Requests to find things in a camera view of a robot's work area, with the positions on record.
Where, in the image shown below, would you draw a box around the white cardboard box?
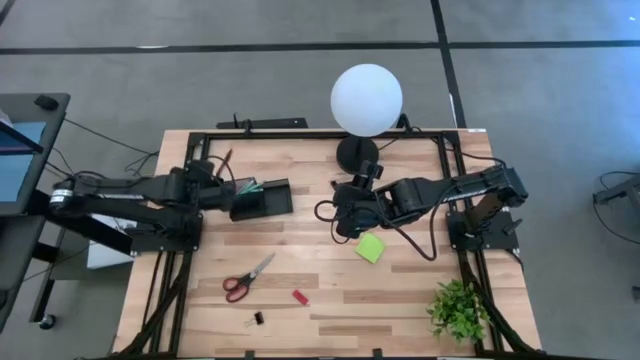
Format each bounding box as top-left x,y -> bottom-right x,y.
87,214 -> 134,271

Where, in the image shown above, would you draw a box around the black floor cable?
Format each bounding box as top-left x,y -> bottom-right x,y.
47,117 -> 161,176

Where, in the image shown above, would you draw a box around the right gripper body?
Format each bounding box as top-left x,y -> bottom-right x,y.
332,159 -> 394,240

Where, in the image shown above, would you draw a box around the white globe table lamp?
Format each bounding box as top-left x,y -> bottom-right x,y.
329,63 -> 404,176

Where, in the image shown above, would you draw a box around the red handled scissors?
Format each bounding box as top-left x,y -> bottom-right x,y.
222,252 -> 277,304

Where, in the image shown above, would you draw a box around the brown pencil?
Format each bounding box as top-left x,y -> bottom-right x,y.
216,147 -> 235,179

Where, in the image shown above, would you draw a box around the black power strip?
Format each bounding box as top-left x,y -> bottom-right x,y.
216,117 -> 310,130

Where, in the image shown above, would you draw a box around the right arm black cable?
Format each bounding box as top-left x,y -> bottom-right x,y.
379,198 -> 444,263

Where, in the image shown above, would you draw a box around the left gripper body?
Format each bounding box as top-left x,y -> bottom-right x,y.
191,158 -> 237,212

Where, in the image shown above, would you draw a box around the blue lit monitor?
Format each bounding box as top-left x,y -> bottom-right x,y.
0,118 -> 49,204

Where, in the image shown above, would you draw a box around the dark grey side desk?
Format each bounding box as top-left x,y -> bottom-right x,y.
0,92 -> 136,334

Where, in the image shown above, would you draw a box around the black computer mouse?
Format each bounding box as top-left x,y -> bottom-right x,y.
33,94 -> 60,112

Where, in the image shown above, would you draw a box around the black aluminium table frame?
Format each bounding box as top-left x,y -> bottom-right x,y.
112,127 -> 544,360

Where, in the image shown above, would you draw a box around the green artificial plant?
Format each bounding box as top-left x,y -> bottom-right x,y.
426,279 -> 492,346

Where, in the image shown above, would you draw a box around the green sticky note pad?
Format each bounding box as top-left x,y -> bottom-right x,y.
354,232 -> 387,265

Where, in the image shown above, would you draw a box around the grey equipment stand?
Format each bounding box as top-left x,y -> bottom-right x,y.
591,171 -> 640,207

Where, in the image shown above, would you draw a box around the black mesh desk organizer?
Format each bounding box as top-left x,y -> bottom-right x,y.
228,177 -> 295,223

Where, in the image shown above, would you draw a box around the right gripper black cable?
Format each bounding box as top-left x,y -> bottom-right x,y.
313,198 -> 351,246

